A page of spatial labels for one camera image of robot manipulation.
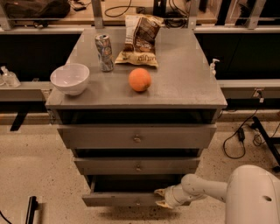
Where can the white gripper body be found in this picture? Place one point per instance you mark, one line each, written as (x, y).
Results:
(171, 197)

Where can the grey bottom drawer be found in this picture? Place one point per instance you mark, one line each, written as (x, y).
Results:
(128, 190)

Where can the grey drawer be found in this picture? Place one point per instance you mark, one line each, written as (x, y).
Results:
(136, 165)
(128, 190)
(117, 136)

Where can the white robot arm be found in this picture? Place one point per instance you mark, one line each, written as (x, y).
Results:
(251, 195)

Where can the grey middle drawer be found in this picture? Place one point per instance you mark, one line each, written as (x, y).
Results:
(136, 165)

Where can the grey top drawer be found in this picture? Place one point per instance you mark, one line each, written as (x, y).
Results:
(117, 136)

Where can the grey drawer cabinet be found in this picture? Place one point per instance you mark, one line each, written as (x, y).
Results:
(182, 91)

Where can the black stand leg right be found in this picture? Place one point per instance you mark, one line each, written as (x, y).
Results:
(272, 142)

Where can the orange fruit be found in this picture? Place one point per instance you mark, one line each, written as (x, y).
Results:
(139, 79)

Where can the white pump bottle right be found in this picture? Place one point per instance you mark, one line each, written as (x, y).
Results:
(213, 65)

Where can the black bar on floor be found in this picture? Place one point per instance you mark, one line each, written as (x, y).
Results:
(32, 207)

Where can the white bowl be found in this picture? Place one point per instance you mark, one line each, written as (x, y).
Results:
(71, 79)

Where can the brown chip bag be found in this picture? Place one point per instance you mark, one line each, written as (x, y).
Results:
(139, 46)

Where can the silver drink can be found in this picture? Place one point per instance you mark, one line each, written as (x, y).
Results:
(103, 46)

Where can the clear sanitizer bottle left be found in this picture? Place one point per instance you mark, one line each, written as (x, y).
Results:
(10, 79)

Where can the black backpack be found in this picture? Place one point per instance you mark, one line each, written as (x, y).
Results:
(36, 8)

